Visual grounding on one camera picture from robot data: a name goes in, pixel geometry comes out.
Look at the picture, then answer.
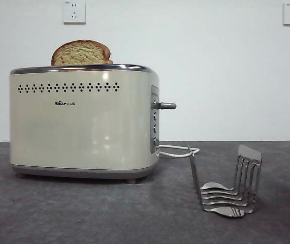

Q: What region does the grey toaster lever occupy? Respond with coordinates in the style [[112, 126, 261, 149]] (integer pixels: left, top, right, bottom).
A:
[[157, 101, 178, 110]]

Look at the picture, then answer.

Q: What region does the brown-crusted bread slice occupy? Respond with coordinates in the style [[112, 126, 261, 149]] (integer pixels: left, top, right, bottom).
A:
[[51, 39, 114, 66]]

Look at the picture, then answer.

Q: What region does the cream two-slot toaster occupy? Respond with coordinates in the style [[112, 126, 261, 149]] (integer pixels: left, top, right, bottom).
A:
[[9, 63, 160, 184]]

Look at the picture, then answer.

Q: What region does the shiny metal toast rack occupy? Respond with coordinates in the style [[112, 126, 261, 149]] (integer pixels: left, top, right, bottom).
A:
[[187, 144, 263, 219]]

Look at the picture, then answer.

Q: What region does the white toaster power cable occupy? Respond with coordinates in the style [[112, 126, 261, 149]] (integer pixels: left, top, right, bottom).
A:
[[156, 144, 201, 159]]

